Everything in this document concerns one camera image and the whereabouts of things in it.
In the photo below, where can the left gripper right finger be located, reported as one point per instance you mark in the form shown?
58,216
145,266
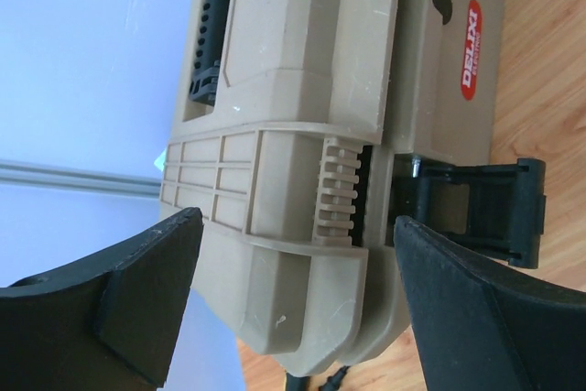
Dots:
480,325

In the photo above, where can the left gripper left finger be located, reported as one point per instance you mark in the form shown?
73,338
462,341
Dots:
108,321

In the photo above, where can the tan plastic tool box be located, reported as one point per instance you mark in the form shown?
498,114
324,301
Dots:
304,129

